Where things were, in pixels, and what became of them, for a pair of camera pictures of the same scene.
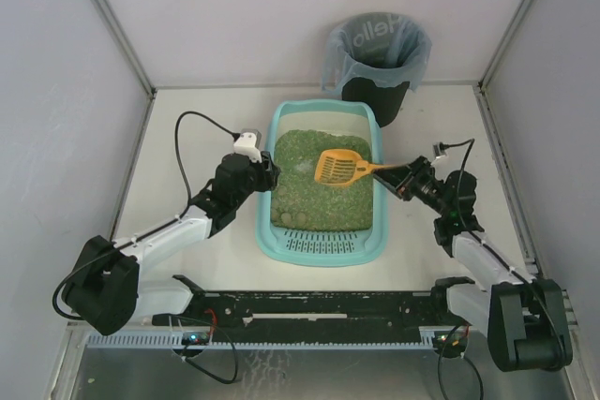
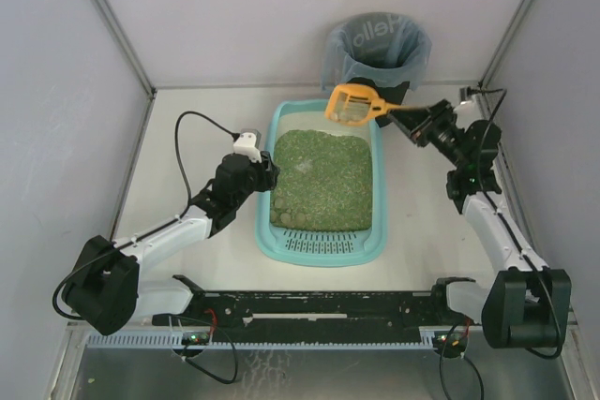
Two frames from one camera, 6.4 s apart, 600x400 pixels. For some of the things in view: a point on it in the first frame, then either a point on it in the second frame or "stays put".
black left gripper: [270, 172] stays put
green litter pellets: [301, 202] stays put
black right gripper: [405, 180] to [420, 124]
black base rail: [309, 313] stays put
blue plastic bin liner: [387, 49] stays put
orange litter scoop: [339, 167] to [352, 105]
